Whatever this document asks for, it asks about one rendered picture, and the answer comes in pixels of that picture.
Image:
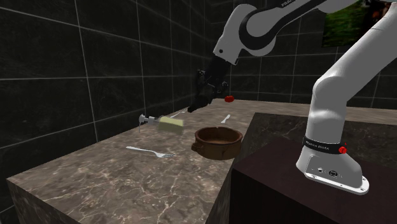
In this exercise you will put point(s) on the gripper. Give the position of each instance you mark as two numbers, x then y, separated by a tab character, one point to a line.
217	71

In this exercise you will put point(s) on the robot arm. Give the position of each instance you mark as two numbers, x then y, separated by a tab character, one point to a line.
328	108

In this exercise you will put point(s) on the red tomato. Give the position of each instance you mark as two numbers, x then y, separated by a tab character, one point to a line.
229	99

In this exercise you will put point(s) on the white knife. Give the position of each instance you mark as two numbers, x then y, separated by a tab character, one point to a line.
226	118

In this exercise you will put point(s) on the silver spoon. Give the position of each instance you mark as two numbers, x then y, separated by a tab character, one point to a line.
178	114

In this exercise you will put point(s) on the pale yellow block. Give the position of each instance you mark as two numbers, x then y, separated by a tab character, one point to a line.
171	125

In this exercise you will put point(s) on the silver fork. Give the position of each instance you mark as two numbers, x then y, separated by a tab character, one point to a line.
145	150

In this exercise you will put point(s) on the dark maroon robot stand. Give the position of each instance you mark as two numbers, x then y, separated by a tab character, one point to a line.
279	192

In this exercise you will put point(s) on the green wall picture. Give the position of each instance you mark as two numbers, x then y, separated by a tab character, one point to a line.
344	24

